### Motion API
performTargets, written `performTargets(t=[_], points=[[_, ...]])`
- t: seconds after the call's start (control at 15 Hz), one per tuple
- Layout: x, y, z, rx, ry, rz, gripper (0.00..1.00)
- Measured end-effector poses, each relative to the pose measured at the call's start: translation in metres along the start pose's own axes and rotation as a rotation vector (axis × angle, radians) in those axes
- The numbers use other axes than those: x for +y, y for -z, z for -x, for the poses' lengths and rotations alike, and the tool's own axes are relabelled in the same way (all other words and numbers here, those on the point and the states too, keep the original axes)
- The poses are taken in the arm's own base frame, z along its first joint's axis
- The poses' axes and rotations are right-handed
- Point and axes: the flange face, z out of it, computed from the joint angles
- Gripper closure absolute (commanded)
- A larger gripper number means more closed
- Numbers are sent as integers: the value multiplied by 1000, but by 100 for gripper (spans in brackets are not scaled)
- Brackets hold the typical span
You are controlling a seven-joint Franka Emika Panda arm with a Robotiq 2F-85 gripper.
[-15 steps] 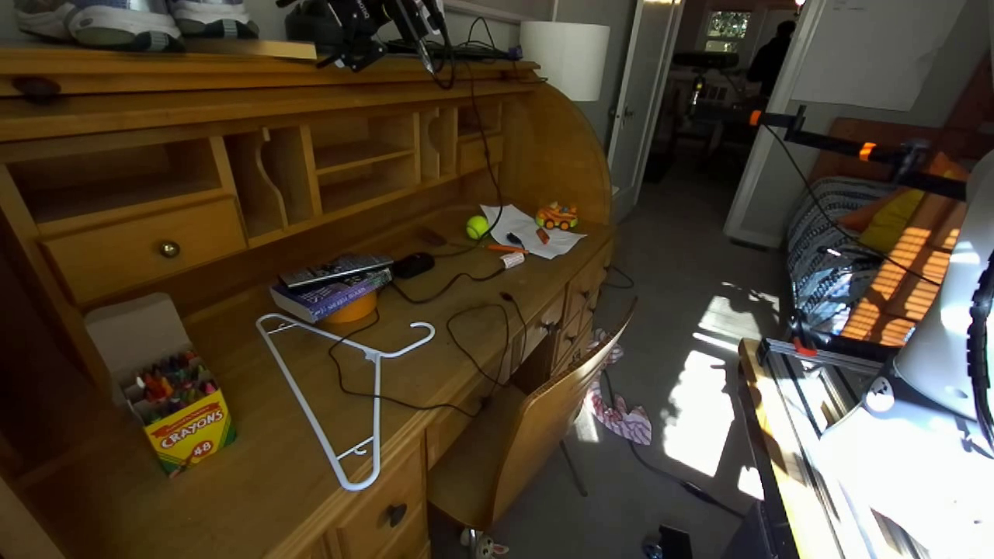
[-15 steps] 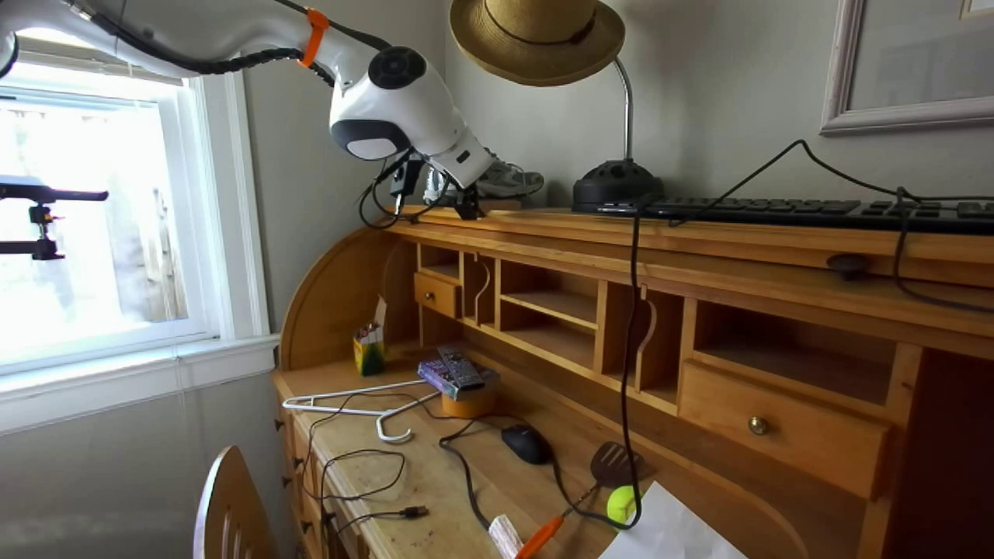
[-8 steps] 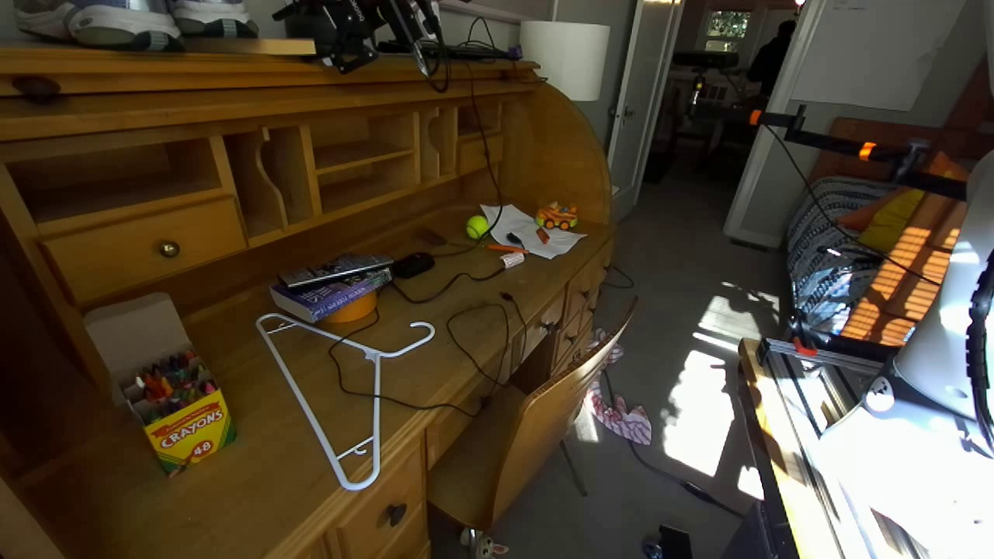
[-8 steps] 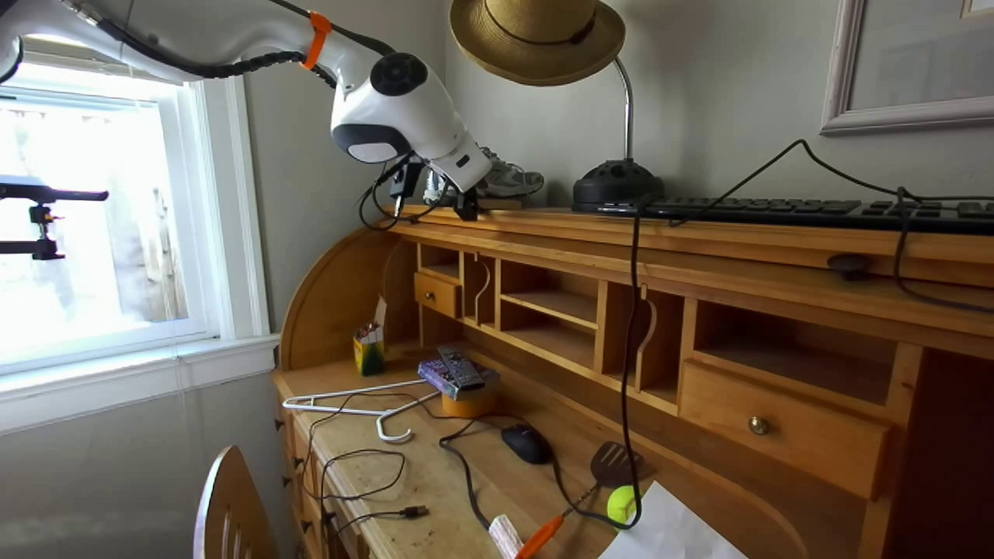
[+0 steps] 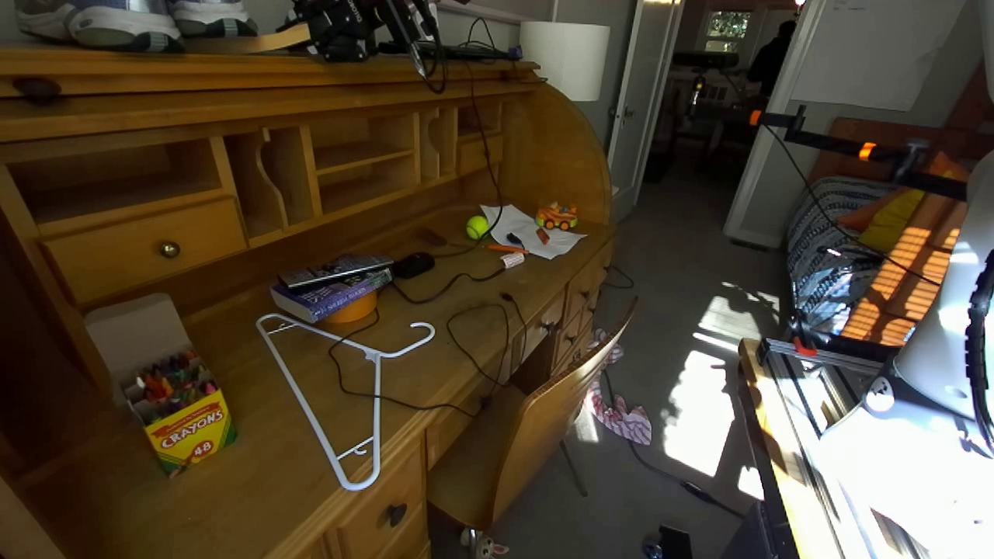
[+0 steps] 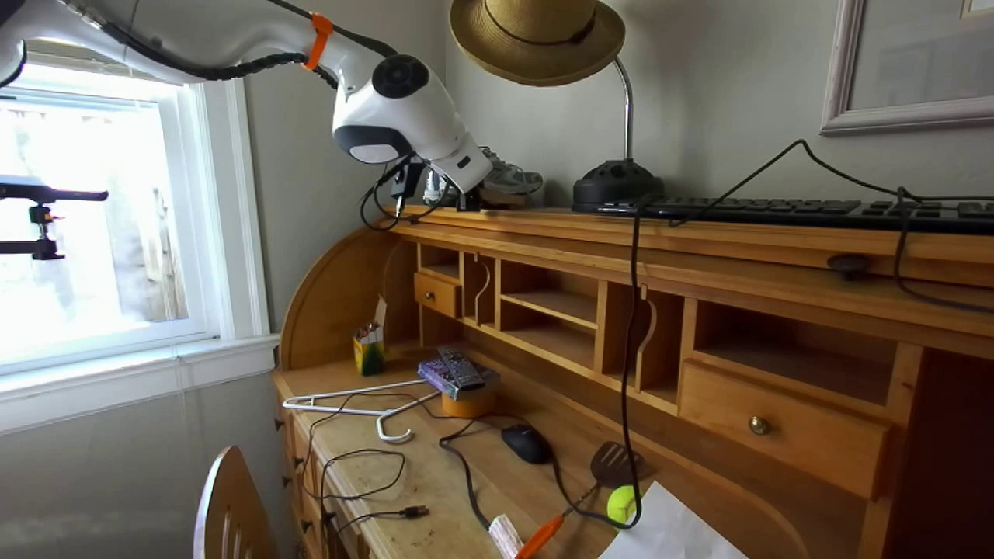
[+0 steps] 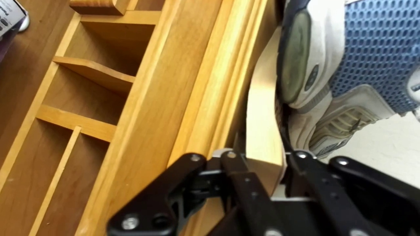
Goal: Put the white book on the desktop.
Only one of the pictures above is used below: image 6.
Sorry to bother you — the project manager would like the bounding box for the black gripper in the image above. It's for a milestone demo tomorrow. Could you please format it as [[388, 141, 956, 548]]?
[[388, 160, 455, 217]]

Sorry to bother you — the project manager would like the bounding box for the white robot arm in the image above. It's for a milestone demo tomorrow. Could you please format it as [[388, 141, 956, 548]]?
[[0, 0, 491, 209]]

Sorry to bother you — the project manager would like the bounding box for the grey blue sneaker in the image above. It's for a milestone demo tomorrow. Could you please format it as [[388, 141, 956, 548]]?
[[475, 149, 546, 209]]

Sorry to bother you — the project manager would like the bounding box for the crayon box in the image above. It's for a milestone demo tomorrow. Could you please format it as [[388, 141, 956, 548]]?
[[353, 323, 386, 375]]

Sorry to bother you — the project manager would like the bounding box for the straw hat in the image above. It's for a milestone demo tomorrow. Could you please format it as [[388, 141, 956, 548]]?
[[448, 0, 624, 85]]

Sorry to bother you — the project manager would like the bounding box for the wooden roll-top desk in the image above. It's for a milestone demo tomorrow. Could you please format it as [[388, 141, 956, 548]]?
[[277, 209, 994, 559]]

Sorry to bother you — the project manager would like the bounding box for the orange tape roll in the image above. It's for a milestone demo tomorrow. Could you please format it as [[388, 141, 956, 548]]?
[[439, 388, 497, 420]]

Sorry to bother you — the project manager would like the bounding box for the white plastic hanger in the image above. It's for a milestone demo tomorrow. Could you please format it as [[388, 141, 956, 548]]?
[[282, 378, 439, 445]]

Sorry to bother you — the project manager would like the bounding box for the black computer mouse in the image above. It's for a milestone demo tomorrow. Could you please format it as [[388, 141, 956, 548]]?
[[500, 423, 552, 465]]

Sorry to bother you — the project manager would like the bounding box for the yellow tennis ball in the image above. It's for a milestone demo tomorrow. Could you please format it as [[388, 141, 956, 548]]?
[[605, 484, 636, 524]]

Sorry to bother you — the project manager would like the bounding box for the white paper sheet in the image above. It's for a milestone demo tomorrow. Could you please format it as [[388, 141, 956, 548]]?
[[601, 482, 746, 559]]

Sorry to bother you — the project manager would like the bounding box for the framed picture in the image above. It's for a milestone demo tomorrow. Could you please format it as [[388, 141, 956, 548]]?
[[821, 0, 994, 135]]

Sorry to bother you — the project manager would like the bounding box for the black keyboard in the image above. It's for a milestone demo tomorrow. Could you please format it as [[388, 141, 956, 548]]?
[[601, 198, 994, 234]]

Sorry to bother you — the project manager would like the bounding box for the black cable on desk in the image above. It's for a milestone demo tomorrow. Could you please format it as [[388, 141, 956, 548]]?
[[306, 391, 435, 535]]

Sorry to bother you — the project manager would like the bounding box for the black lamp cord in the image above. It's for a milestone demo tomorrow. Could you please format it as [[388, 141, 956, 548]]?
[[546, 198, 659, 535]]

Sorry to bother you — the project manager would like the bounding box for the black spatula orange handle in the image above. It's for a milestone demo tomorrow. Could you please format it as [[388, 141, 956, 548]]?
[[515, 442, 643, 559]]

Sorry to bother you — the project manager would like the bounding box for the black camera stand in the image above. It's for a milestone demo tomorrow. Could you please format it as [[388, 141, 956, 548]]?
[[0, 179, 109, 261]]

